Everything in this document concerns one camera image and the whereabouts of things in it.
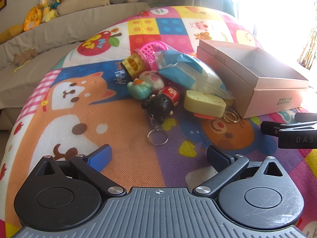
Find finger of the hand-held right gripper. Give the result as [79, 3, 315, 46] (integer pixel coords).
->
[295, 112, 317, 123]
[261, 120, 317, 136]

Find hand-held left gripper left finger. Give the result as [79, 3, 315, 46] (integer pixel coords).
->
[35, 144, 127, 198]

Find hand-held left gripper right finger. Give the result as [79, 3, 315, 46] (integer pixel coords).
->
[192, 145, 285, 199]

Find pink cardboard box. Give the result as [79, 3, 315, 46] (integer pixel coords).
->
[196, 39, 310, 119]

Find pale yellow block keychain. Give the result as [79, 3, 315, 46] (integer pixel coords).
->
[183, 90, 240, 124]

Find teal figure toy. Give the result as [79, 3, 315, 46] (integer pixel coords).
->
[127, 78, 152, 101]

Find black-haired doll keychain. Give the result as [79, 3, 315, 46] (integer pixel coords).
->
[141, 85, 184, 146]

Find blue and white plastic packet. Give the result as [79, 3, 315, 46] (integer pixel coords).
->
[155, 50, 235, 100]

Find pink pig toy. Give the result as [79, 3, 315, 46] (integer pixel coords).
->
[138, 71, 165, 95]

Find pink and gold round toy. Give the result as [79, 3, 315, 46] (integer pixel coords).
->
[121, 50, 147, 80]

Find pink toy strainer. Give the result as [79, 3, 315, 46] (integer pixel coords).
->
[138, 41, 172, 71]

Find colourful printed play mat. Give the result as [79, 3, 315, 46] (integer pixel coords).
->
[0, 5, 317, 238]

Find dry plant stalks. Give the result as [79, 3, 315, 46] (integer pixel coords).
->
[297, 27, 317, 70]

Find small brown plush toy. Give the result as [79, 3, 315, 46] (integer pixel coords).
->
[12, 48, 38, 74]

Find green printed curtain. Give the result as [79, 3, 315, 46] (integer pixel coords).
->
[222, 0, 238, 18]

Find beige sofa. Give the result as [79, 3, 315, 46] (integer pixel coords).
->
[0, 2, 152, 132]

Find yellow duck plush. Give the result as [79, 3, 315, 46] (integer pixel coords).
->
[23, 0, 48, 32]

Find yellow plush toy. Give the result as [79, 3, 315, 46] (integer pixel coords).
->
[0, 23, 25, 44]

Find baby doll plush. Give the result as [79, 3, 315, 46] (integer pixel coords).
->
[42, 0, 65, 23]

